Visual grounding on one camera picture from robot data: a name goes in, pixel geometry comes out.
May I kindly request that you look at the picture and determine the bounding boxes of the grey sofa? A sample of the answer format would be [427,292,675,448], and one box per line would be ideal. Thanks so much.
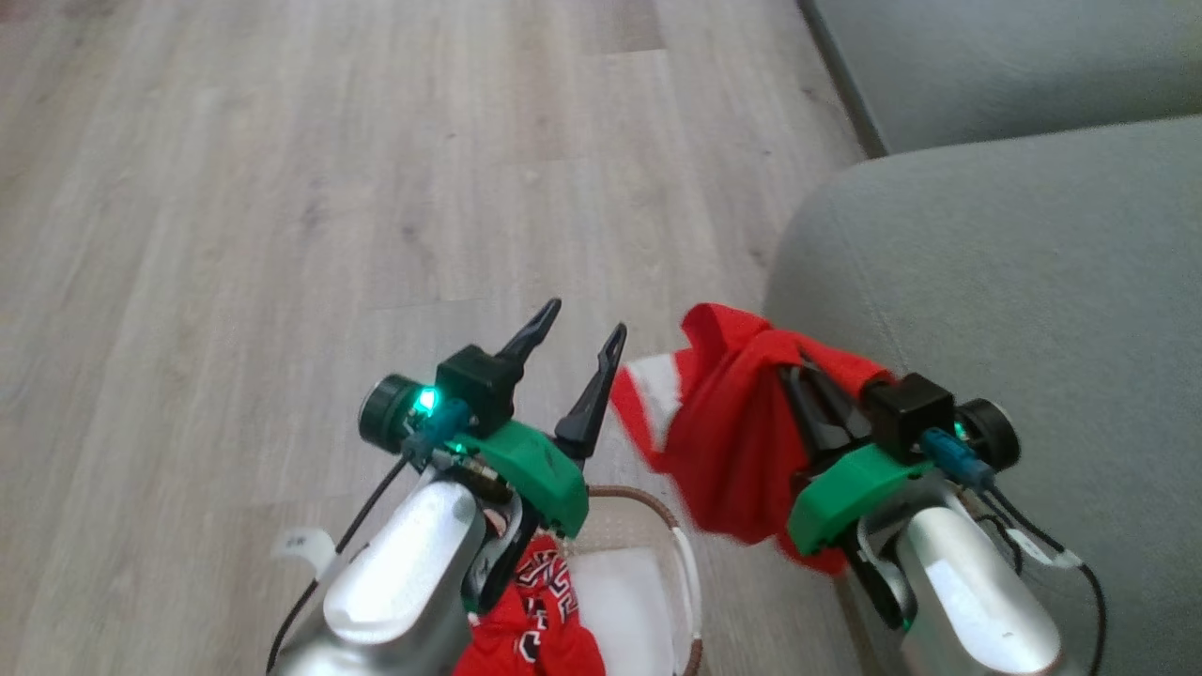
[763,117,1202,676]

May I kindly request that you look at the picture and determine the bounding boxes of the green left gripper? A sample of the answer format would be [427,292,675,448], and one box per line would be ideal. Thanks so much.
[449,299,628,539]

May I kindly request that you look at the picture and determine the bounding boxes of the red garment with white stripes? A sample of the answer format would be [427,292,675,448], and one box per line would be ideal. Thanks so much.
[610,302,898,576]

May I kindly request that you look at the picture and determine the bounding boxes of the grey sofa section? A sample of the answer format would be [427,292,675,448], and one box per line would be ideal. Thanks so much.
[798,0,1202,159]

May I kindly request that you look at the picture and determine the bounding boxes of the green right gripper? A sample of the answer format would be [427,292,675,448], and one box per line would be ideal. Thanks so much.
[779,366,931,557]

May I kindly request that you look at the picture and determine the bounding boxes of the white basket with brown rim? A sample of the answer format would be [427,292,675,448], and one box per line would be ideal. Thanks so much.
[562,485,703,676]

